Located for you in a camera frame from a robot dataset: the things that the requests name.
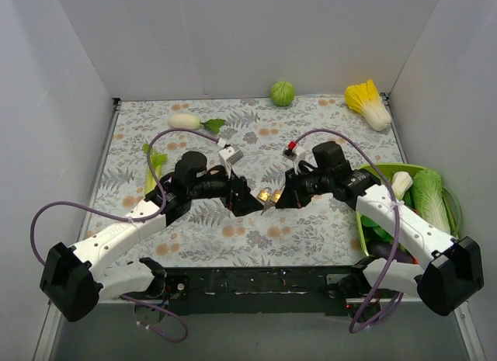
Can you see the toy bok choy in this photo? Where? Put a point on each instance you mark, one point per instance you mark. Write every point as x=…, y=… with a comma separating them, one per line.
x=401, y=182

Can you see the green toy celery stalk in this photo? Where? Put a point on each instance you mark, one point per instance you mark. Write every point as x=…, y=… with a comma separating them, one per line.
x=157, y=159

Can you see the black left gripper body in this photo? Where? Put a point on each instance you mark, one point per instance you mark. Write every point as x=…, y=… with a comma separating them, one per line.
x=237, y=193

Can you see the green plastic basket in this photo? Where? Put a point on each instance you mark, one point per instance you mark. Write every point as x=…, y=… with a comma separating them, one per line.
x=369, y=230

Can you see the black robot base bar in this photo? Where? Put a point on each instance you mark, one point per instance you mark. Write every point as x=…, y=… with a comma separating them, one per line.
x=253, y=290

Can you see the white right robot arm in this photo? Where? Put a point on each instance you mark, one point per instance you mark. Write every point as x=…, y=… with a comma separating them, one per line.
x=447, y=272

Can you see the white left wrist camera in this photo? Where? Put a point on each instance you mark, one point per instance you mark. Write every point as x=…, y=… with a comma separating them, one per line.
x=228, y=155

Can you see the floral table mat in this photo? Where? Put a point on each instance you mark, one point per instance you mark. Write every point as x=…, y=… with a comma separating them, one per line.
x=323, y=233

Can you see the white toy radish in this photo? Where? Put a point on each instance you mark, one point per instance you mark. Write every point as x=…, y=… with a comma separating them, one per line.
x=189, y=121

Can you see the small brass padlock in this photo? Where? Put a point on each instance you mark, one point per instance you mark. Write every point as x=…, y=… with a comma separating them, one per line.
x=264, y=194

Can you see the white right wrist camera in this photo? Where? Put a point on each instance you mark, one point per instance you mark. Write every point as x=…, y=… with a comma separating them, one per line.
x=296, y=154

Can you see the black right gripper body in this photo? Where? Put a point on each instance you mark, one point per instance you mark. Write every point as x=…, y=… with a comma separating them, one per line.
x=291, y=188

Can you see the green toy napa cabbage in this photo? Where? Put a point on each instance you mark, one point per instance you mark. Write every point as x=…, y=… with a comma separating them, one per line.
x=427, y=193

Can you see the yellow toy napa cabbage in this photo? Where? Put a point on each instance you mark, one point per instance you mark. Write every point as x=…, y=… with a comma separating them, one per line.
x=365, y=99

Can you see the purple toy eggplant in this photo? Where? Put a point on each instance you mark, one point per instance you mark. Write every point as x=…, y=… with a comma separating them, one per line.
x=382, y=249

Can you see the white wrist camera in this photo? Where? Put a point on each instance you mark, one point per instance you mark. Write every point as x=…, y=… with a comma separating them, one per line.
x=296, y=154
x=228, y=155

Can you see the large brass padlock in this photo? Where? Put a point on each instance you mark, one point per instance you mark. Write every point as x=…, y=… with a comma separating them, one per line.
x=275, y=196

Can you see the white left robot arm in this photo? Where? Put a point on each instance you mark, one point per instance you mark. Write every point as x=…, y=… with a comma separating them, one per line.
x=75, y=278

